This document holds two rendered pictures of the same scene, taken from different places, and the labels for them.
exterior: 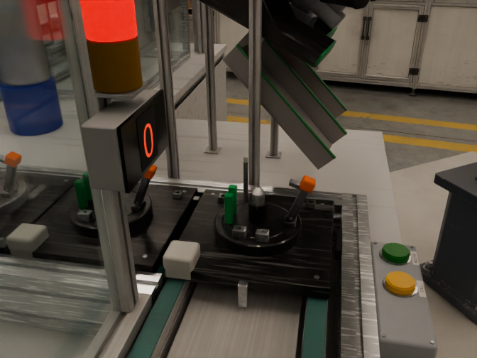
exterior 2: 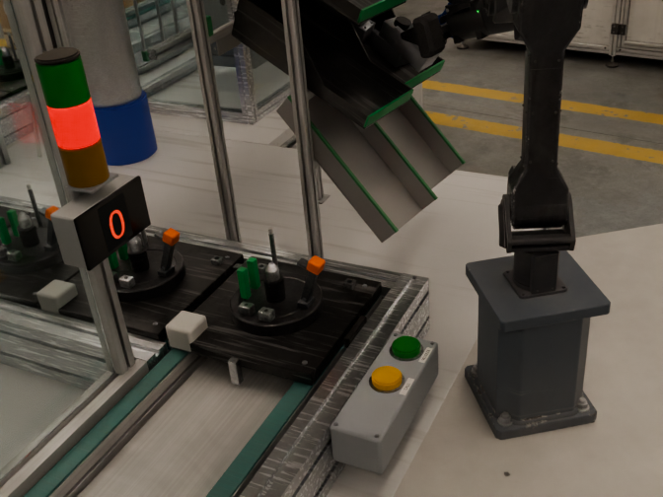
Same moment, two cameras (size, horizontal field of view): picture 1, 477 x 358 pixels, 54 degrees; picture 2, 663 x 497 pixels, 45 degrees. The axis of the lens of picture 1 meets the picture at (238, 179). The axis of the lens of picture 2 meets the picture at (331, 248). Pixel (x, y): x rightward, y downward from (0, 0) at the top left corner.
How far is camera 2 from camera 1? 0.57 m
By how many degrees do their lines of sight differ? 15
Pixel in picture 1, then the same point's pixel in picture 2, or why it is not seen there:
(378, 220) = (467, 308)
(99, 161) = (65, 244)
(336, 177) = (451, 247)
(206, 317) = (200, 390)
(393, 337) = (343, 426)
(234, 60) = (287, 112)
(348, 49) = not seen: outside the picture
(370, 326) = (330, 414)
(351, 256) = (360, 345)
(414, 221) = not seen: hidden behind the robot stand
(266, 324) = (252, 403)
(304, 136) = (364, 203)
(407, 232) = not seen: hidden behind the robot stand
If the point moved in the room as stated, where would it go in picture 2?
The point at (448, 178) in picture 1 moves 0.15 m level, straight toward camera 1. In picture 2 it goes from (474, 270) to (407, 324)
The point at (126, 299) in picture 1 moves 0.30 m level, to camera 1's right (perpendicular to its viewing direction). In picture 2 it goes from (117, 361) to (326, 386)
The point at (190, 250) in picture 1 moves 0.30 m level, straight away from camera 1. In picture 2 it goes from (192, 322) to (240, 221)
